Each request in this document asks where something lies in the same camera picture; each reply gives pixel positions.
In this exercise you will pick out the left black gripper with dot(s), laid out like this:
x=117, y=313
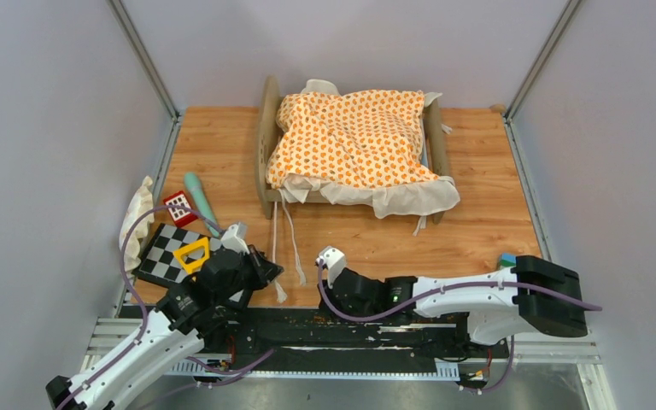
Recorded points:
x=265, y=269

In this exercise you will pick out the yellow plastic block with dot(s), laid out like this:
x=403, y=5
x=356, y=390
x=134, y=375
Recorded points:
x=191, y=255

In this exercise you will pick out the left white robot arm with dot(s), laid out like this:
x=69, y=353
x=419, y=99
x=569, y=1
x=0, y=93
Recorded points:
x=182, y=323

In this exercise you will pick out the white duck pillow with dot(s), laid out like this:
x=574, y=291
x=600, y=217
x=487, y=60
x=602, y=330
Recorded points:
x=132, y=230

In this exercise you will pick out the red window toy block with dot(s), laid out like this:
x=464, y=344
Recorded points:
x=180, y=210

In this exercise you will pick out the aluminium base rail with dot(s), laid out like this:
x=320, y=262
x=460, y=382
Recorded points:
x=307, y=343

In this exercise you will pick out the yellow duck print blanket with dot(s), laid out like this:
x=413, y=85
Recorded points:
x=356, y=142

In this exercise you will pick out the blue green small block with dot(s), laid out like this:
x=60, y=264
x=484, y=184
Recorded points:
x=507, y=260

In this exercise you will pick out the wooden pet bed frame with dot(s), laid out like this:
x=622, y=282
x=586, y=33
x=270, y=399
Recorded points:
x=269, y=147

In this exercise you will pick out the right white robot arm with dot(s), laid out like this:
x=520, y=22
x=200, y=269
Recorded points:
x=532, y=295

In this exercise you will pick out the teal cylinder toy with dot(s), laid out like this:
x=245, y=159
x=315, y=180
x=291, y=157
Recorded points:
x=194, y=186

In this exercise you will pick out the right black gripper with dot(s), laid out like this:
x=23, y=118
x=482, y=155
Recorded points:
x=328, y=289

